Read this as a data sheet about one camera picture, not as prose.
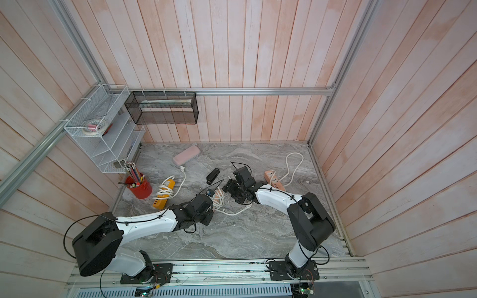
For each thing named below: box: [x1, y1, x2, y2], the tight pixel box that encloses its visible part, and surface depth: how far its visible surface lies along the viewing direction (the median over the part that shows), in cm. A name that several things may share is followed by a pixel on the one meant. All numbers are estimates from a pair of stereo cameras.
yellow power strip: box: [152, 178, 176, 210], surface depth 92 cm
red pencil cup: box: [125, 173, 153, 200], surface depth 92 cm
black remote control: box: [206, 167, 221, 186], surface depth 103 cm
